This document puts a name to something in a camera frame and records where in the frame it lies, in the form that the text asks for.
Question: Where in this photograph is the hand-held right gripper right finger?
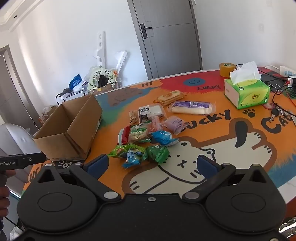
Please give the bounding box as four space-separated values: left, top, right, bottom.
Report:
182 154 269 205

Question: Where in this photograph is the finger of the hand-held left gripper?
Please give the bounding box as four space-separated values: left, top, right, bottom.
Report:
23 152 47 168

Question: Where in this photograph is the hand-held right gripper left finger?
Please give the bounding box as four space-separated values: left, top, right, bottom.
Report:
35 154 122 205

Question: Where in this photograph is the bright green snack packet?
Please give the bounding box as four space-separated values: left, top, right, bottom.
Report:
107 143 146 159
146 145 171 164

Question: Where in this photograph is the brown cardboard box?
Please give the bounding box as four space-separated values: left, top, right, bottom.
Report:
33 94 103 161

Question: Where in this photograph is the blue and green snack packet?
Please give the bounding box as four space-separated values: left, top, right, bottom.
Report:
122 149 149 169

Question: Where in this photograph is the red striped white snack packet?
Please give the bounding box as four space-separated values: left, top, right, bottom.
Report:
118 126 131 145

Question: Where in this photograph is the light blue snack packet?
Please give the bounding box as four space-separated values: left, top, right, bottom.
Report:
150 130 180 147

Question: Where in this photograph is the lilac pink snack packet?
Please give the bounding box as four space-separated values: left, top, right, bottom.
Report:
162 116 190 136

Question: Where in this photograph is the green and white bread packet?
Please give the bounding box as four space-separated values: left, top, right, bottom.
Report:
128 123 152 143

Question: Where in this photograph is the small clear peanut packet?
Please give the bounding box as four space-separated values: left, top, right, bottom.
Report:
129 110 139 125

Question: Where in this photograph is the long white purple snack packet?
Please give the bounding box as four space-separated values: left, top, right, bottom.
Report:
169 100 216 116

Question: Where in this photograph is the orange pink sausage packet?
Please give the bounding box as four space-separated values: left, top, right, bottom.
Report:
148 116 163 133

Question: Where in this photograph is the black and white bread packet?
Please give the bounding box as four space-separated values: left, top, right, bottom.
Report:
138 103 166 122

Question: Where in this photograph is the orange biscuit packet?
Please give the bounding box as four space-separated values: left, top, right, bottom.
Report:
154 90 187 106

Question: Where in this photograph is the person's left hand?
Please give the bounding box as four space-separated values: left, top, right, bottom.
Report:
0 170 16 199

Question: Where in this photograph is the light grey sofa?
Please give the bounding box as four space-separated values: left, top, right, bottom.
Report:
0 123 42 163

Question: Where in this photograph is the black shoe rack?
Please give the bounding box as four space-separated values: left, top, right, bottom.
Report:
55 89 84 107

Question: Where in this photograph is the green tissue box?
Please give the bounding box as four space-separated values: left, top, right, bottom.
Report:
224 61 271 110

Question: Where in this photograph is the blue plastic bag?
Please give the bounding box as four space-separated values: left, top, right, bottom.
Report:
69 73 84 90

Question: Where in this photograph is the bunch of keys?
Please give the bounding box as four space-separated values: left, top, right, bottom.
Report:
269 104 287 123

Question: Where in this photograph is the yellow tape roll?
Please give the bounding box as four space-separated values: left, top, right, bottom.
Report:
219 62 236 78

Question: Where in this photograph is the short white board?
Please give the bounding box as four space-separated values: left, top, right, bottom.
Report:
113 51 128 70

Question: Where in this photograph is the black flat device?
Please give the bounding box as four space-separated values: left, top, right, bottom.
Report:
258 73 288 90

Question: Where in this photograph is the white board with holes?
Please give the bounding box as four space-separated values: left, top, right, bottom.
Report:
92 31 106 69

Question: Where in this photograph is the white power strip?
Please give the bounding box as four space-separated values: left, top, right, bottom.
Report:
280 65 296 77

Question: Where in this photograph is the grey door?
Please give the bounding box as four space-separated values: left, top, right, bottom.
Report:
127 0 203 80

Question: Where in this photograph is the dark grey door frame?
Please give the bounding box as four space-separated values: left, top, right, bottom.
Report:
0 45 40 131

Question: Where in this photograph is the black door handle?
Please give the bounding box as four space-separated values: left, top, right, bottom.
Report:
140 22 152 39

